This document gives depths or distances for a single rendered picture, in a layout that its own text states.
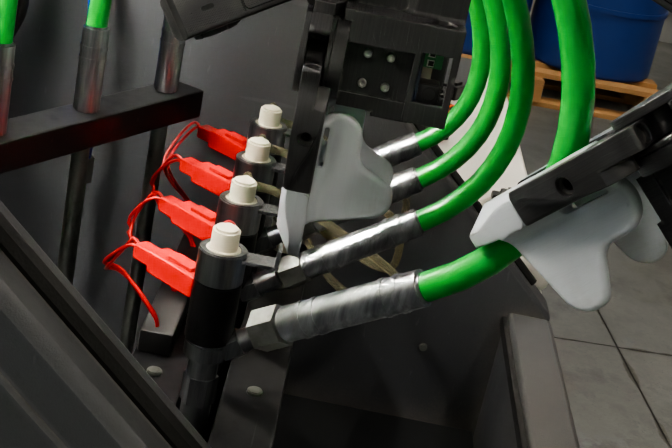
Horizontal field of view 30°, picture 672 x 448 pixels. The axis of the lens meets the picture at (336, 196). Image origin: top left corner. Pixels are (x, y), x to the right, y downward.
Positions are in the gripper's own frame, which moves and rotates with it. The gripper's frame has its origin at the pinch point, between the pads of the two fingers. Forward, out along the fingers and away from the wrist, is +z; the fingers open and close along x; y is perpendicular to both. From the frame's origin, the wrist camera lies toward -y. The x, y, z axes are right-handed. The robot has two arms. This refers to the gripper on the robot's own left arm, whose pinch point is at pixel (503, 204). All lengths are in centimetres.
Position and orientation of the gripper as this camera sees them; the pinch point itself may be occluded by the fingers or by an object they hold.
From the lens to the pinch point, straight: 55.7
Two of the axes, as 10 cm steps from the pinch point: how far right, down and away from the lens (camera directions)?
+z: -5.6, 3.7, 7.4
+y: 5.2, 8.6, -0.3
